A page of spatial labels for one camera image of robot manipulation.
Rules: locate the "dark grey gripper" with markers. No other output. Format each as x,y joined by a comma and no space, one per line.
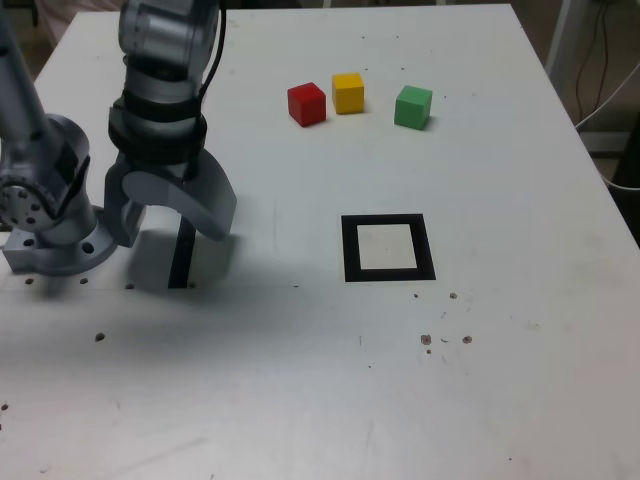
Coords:
172,167

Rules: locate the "red cube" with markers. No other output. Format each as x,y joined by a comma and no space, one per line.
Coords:
306,105

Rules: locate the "yellow cube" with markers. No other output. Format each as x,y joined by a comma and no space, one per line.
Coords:
348,95

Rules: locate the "green cube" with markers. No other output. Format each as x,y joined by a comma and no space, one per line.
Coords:
412,107

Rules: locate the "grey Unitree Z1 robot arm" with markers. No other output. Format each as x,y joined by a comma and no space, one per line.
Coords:
55,145

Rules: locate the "black tape square outline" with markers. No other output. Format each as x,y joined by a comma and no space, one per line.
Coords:
350,250

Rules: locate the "black tape strip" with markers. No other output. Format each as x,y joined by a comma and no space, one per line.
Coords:
180,265

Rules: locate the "pale pink cloth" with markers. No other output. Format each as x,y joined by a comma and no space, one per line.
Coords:
55,20

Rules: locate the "white frame post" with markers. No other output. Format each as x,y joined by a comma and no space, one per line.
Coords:
562,45

